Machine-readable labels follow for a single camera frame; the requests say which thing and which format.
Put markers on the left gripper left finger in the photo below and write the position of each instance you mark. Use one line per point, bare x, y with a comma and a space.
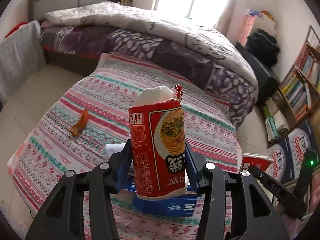
61, 216

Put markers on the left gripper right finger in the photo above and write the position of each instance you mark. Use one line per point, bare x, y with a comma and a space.
235, 206

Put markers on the grey striped cloth cover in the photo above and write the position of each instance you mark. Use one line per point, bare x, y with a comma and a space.
21, 56

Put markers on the lower blue Ganten box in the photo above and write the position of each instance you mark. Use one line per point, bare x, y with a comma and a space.
282, 161

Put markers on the upper blue Ganten box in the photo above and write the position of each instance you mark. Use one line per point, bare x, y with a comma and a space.
300, 139

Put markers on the black storage bench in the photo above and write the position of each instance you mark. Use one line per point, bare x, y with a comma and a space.
268, 82

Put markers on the striped patterned table cloth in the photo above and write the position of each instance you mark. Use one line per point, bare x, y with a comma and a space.
50, 150

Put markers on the red noodle wrapper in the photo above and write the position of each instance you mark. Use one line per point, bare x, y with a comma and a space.
260, 161

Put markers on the dark folded clothes pile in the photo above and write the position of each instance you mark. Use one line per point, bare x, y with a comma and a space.
264, 47

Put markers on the red instant noodle packet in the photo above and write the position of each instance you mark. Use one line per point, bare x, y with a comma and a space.
158, 142

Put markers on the blue ganten box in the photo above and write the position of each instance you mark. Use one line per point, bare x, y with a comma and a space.
300, 139
282, 161

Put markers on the blue tissue pack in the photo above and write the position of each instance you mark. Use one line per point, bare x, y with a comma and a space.
181, 206

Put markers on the orange peel scrap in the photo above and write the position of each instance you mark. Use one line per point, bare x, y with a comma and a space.
81, 124

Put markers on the wooden bookshelf with books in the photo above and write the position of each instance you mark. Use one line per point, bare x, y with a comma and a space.
297, 96

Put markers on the purple patterned bed sheet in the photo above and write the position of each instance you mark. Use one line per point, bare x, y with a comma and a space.
78, 49

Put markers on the pink storage drawers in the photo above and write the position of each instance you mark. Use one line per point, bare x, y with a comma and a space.
254, 20

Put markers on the white grey quilt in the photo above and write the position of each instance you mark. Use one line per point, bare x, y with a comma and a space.
205, 41

